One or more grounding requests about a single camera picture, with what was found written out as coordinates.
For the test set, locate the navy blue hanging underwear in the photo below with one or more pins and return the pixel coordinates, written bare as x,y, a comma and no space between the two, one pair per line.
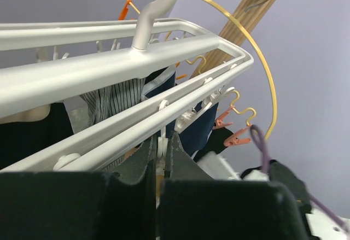
194,137

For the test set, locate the black hanging shorts left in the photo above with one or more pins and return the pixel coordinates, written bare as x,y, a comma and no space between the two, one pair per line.
22,139

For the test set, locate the black hanging shorts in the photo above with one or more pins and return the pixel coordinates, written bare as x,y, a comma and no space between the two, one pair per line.
22,139
216,140

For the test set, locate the white clip hanger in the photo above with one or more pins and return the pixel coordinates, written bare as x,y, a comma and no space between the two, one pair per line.
158,42

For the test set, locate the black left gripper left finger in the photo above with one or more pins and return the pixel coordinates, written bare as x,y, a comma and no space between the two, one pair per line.
115,204

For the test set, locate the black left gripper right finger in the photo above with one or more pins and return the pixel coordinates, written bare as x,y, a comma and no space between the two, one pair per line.
195,206

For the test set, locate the striped hanging garment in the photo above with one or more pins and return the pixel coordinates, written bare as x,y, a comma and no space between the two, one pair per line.
111,100

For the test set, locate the black hanging shorts right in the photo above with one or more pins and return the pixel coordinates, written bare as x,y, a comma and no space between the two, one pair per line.
216,140

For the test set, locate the olive green underwear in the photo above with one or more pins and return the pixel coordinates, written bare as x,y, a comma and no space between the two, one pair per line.
31,115

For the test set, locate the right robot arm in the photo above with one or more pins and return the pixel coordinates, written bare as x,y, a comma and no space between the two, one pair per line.
318,220

